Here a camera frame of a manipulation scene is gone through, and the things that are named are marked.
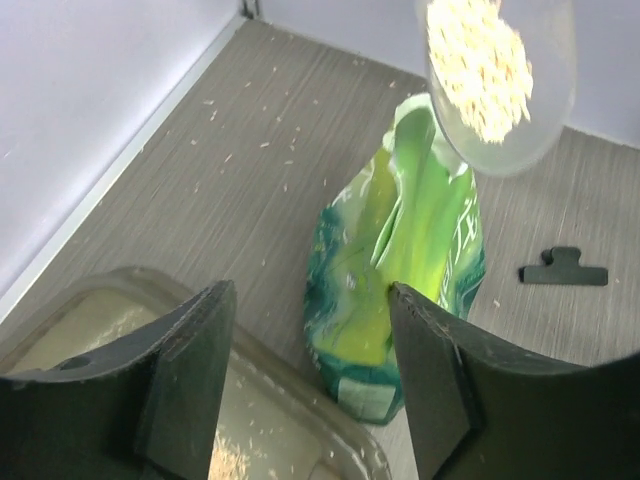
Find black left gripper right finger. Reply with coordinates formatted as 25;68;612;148
389;283;639;479

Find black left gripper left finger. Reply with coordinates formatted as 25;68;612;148
1;280;236;479

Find black bag clip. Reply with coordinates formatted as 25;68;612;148
518;246;609;287

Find green cat litter bag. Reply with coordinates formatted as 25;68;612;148
304;93;486;425

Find clear plastic scoop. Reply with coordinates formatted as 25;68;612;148
416;1;576;177

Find translucent grey litter box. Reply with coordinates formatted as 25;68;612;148
1;267;391;479

